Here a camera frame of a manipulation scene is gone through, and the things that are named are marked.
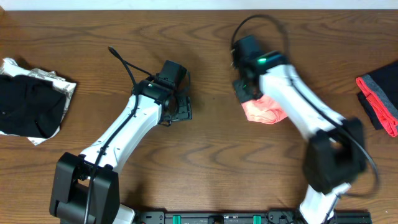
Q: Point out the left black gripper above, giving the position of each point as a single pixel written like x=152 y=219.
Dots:
x=185 y=112

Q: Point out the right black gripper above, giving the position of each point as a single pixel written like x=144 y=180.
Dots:
x=242 y=94

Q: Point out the pink printed shirt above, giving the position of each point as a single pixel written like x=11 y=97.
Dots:
x=264 y=110

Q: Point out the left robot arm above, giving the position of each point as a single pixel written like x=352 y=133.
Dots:
x=86 y=186

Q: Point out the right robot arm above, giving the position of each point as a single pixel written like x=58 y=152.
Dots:
x=333 y=159

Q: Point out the red grey black garment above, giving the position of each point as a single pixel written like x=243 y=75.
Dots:
x=378 y=97

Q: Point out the black folded garment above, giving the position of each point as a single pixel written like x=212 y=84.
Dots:
x=30 y=107

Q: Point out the white patterned garment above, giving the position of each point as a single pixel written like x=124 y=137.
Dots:
x=10 y=67

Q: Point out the black mounting rail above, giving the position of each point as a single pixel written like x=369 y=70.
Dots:
x=270 y=217

